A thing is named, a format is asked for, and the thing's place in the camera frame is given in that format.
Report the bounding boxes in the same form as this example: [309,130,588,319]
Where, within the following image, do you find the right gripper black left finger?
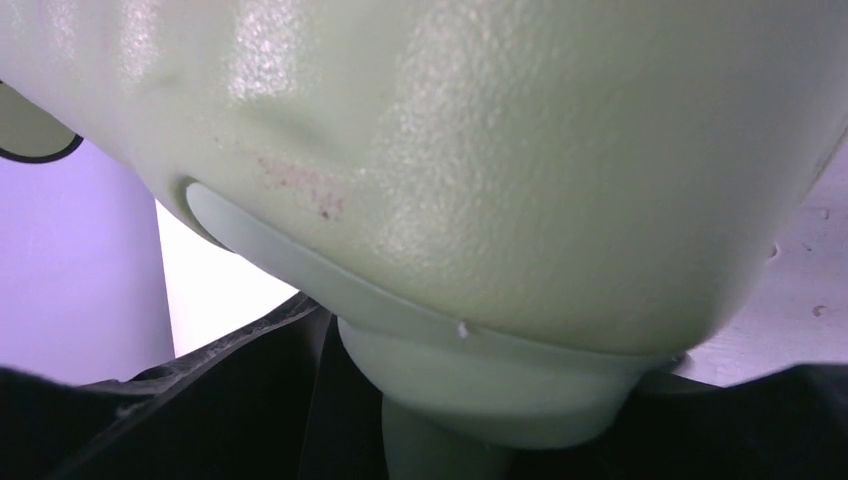
[1,294,387,479]

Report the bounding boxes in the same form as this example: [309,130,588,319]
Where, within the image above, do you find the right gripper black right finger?
[510,364,847,479]

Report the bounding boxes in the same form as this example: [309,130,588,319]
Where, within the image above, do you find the green suitcase with blue lining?
[1,1,847,479]

